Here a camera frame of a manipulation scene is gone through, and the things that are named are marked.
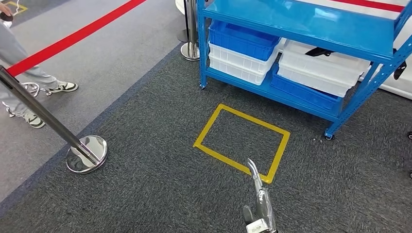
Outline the large blue metal shelf rack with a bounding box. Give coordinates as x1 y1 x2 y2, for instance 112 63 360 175
196 0 412 141

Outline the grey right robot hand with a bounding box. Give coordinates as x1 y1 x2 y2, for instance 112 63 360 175
242 158 277 231

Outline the chrome stool base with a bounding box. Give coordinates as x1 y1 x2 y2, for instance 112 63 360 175
19 82 53 98

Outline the thin black stanchion post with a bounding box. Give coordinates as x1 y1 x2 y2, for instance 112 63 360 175
176 0 191 43

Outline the person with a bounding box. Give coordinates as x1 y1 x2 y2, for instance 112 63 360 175
0 1 79 130

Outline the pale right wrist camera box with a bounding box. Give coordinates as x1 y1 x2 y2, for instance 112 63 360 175
246 220 278 233

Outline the chrome stanchion post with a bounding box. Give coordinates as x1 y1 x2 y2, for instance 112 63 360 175
0 65 109 175

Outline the white car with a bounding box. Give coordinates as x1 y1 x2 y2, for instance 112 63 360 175
174 0 412 101

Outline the red barrier belt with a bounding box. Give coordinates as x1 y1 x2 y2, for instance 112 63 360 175
6 0 407 78

